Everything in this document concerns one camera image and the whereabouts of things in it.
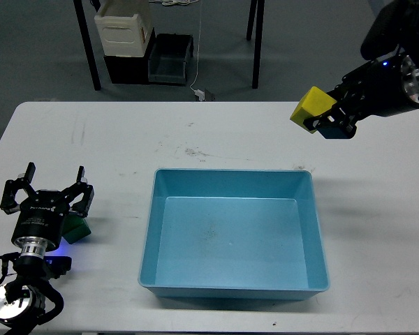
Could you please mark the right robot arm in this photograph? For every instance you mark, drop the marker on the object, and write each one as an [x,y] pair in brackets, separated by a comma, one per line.
[396,31]

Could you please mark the cream plastic crate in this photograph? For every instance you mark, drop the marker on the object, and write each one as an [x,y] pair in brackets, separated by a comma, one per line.
[124,27]

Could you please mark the blue plastic tray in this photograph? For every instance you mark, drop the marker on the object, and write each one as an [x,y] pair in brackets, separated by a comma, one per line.
[237,234]

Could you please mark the green block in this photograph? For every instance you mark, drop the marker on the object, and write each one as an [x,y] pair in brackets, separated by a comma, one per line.
[75,228]

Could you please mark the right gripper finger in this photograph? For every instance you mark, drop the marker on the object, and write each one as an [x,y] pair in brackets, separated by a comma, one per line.
[333,124]
[351,89]

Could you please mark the dark grey storage bin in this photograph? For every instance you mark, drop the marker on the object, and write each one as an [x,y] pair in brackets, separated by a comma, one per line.
[169,60]

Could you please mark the yellow block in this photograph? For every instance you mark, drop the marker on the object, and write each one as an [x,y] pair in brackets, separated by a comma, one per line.
[313,104]

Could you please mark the black table leg right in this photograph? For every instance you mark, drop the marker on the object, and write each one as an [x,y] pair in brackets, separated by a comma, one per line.
[258,26]

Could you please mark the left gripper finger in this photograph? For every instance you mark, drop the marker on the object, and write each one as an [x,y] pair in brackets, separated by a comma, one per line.
[23,182]
[79,195]

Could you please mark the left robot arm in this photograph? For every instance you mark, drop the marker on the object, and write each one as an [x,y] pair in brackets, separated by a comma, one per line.
[27,299]

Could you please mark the white power adapter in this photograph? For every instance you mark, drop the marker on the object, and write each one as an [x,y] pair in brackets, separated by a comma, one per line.
[199,95]

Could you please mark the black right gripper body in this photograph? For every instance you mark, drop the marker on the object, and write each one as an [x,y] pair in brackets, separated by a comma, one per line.
[385,88]

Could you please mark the black box under crate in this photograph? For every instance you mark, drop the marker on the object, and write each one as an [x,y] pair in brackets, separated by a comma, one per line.
[130,70]

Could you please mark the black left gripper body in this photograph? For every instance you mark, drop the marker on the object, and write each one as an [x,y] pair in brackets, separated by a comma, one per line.
[42,216]

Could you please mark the black slanted table leg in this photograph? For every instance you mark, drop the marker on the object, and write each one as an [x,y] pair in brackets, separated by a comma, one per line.
[251,19]

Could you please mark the black table leg left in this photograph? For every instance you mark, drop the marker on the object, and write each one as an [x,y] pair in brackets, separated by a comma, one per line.
[86,41]

